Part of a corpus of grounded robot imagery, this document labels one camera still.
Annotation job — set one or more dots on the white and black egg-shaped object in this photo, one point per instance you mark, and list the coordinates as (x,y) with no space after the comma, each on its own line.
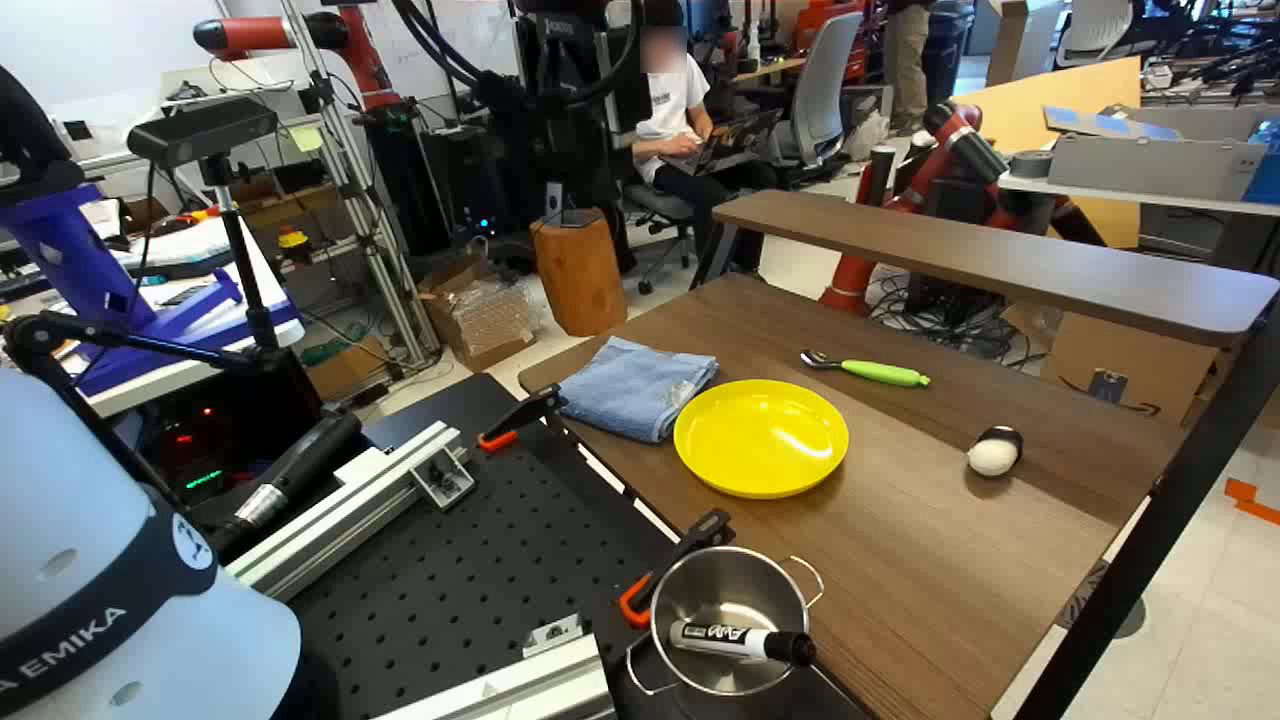
(991,458)

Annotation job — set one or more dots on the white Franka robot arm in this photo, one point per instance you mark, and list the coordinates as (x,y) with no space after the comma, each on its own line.
(80,560)

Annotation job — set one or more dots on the red robot arm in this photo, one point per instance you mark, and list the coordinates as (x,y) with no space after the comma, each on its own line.
(264,32)

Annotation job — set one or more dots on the blue folded towel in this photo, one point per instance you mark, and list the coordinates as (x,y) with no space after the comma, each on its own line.
(635,386)

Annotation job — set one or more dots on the wooden knife block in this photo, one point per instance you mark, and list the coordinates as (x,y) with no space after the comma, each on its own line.
(582,273)

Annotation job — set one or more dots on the yellow plastic plate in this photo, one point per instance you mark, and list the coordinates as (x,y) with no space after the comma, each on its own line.
(761,437)

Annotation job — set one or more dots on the black clamp with orange grip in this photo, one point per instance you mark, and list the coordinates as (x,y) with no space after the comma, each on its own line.
(680,546)
(515,424)

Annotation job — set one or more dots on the open cardboard box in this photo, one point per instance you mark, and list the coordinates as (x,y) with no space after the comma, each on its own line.
(480,317)

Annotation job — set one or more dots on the seated person in white shirt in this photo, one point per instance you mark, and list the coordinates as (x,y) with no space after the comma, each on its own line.
(672,103)

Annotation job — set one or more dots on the black perforated mounting board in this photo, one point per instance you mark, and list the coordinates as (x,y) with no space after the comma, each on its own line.
(466,573)

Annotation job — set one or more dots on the black and white marker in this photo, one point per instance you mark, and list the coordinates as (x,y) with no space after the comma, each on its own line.
(725,642)

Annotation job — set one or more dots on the grey office chair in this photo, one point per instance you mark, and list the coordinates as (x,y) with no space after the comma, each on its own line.
(820,94)

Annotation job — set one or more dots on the brown wooden raised shelf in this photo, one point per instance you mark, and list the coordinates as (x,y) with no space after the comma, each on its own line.
(986,261)

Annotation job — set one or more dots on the black cylinder with silver tip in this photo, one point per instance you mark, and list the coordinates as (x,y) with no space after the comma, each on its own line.
(285,472)

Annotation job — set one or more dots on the standing person in khaki trousers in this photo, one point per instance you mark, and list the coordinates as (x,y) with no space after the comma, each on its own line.
(907,62)

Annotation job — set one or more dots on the standing person in blue jeans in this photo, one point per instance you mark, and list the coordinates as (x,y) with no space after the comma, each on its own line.
(944,53)

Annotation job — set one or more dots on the large tan cardboard panel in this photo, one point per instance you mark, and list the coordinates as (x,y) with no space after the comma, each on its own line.
(1055,113)

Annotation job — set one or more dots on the cardboard box with black mark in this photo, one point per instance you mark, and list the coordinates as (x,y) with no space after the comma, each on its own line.
(1135,364)

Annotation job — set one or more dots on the grey rectangular box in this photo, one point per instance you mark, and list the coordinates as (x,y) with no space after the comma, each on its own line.
(1154,161)

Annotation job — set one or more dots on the blue and black machine part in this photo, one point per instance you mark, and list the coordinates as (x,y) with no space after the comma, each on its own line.
(60,252)

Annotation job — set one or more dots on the orange floor tape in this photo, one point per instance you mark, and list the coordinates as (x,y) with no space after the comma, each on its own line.
(1249,502)

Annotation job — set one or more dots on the blue plastic box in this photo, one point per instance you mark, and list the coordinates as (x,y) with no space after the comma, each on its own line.
(1267,161)

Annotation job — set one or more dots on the aluminium frame rack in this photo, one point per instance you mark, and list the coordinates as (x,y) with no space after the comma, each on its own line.
(381,224)

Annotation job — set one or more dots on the aluminium extrusion rail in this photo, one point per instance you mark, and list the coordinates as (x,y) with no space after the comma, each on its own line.
(347,513)
(520,685)

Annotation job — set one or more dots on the red and black pedestal robot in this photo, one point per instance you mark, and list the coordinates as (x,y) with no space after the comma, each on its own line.
(955,165)

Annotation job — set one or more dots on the black camera on tripod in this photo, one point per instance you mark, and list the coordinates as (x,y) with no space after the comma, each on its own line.
(201,131)

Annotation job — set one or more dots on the black metal table frame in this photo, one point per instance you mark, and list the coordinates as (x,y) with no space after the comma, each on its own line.
(1147,534)

